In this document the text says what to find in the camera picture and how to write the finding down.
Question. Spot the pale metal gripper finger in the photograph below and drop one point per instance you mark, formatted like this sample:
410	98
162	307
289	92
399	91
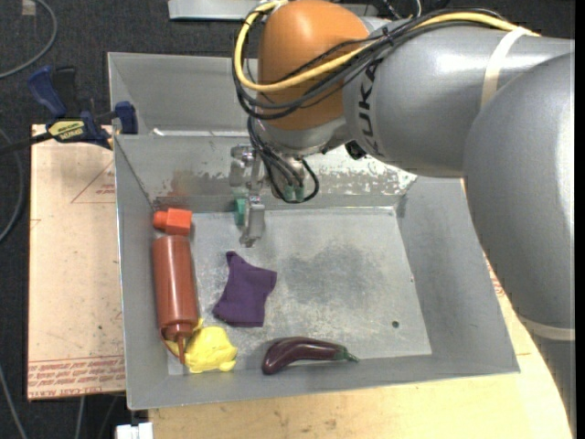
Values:
256	220
240	212

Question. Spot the orange-red plastic block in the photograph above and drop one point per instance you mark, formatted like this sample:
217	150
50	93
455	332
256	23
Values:
173	221

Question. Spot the purple cloth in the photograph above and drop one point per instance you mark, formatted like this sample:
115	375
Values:
244	293

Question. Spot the red-brown squeeze bottle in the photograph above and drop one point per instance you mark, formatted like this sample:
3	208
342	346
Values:
174	286

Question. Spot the grey metal bin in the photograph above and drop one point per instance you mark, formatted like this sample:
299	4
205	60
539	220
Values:
338	281

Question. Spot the purple toy eggplant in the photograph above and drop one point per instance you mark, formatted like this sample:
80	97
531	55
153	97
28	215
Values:
297	351

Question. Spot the yellow soft toy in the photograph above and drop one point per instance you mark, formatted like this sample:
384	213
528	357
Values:
211	350

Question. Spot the brown cardboard board red print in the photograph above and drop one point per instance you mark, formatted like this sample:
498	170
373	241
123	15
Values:
73	263

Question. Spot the black cylinder on white bracket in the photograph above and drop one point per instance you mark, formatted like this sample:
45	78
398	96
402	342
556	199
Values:
355	149

